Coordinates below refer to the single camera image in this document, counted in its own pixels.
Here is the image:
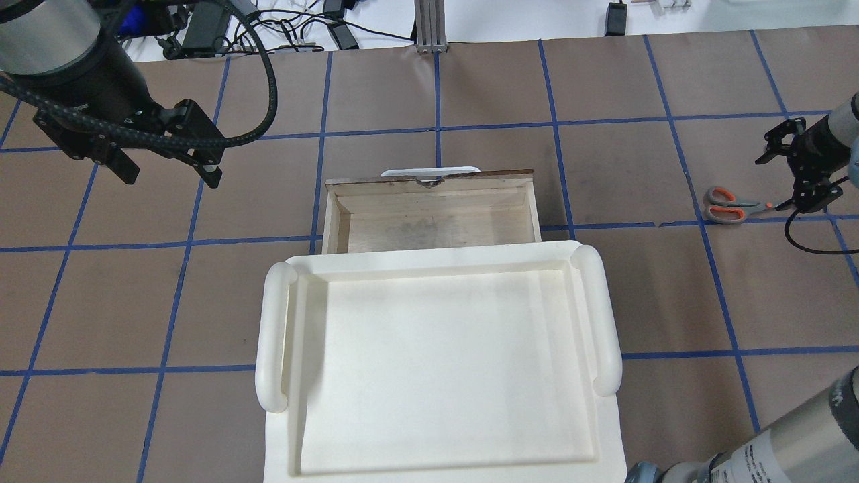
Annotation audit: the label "aluminium frame post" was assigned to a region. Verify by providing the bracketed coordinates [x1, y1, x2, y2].
[414, 0, 449, 54]

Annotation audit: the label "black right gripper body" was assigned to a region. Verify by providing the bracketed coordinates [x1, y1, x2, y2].
[765, 118, 846, 202]

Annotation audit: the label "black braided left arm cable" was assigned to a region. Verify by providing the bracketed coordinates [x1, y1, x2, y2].
[0, 0, 279, 150]

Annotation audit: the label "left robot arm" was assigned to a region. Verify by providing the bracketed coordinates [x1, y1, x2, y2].
[1, 1, 223, 189]

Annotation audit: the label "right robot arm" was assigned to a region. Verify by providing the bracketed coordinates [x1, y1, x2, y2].
[626, 95, 858, 482]

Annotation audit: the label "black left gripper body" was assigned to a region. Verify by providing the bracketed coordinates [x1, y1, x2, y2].
[33, 100, 226, 165]

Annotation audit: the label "grey orange scissors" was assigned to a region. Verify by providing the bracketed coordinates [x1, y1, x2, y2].
[703, 186, 786, 224]

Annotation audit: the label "white plastic tray cabinet top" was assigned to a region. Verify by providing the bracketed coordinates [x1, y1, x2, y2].
[255, 241, 627, 482]

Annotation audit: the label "black power adapter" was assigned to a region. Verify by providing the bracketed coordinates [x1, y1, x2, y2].
[180, 2, 232, 58]

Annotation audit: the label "wooden drawer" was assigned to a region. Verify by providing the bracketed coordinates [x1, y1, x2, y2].
[320, 167, 541, 254]

